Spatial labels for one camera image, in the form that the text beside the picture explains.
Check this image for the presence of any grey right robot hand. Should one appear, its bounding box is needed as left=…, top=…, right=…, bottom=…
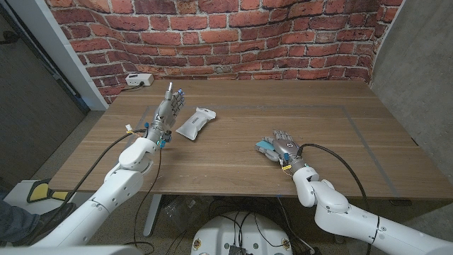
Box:
left=255, top=130, right=302, bottom=163

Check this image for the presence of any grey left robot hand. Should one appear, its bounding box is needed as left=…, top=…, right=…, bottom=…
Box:
left=144, top=81, right=186, bottom=137

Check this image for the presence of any blue sticky note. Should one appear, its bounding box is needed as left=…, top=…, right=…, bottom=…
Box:
left=255, top=140, right=275, bottom=152

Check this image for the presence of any white plastic package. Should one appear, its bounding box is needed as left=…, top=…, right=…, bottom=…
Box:
left=175, top=107, right=217, bottom=142

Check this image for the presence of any white power box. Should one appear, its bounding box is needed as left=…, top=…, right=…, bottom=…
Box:
left=125, top=73, right=155, bottom=87

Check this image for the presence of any red brick print backdrop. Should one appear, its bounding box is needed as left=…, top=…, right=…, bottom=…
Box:
left=44, top=0, right=404, bottom=106

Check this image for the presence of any clear plastic bag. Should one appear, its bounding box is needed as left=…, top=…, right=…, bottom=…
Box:
left=164, top=195, right=210, bottom=231

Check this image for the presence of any white table leg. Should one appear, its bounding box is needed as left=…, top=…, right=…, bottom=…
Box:
left=142, top=193, right=164, bottom=237

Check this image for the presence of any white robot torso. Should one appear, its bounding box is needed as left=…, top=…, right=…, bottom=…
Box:
left=190, top=211, right=294, bottom=255

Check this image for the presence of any white pillar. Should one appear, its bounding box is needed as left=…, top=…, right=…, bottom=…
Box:
left=6, top=0, right=110, bottom=111

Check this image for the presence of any yellow and black pad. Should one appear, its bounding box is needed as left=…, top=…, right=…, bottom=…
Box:
left=27, top=179, right=70, bottom=203

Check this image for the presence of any black shoe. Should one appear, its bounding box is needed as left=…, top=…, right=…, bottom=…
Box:
left=12, top=202, right=77, bottom=247

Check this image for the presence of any white floor platform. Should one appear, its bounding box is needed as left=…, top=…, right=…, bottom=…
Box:
left=2, top=178, right=74, bottom=216

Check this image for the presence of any person's leg in jeans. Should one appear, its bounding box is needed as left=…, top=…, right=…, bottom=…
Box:
left=0, top=200, right=40, bottom=245

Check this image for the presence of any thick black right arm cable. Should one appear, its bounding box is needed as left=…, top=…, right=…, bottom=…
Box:
left=297, top=143, right=382, bottom=255

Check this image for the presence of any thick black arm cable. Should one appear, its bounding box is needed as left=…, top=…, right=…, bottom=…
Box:
left=45, top=129, right=148, bottom=227
left=297, top=143, right=382, bottom=255

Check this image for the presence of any black power box cable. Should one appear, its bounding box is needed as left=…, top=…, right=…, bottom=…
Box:
left=120, top=81, right=145, bottom=92

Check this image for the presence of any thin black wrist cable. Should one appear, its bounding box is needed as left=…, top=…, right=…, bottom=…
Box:
left=120, top=143, right=164, bottom=254

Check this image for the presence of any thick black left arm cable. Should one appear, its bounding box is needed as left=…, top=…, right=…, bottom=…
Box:
left=45, top=129, right=148, bottom=227

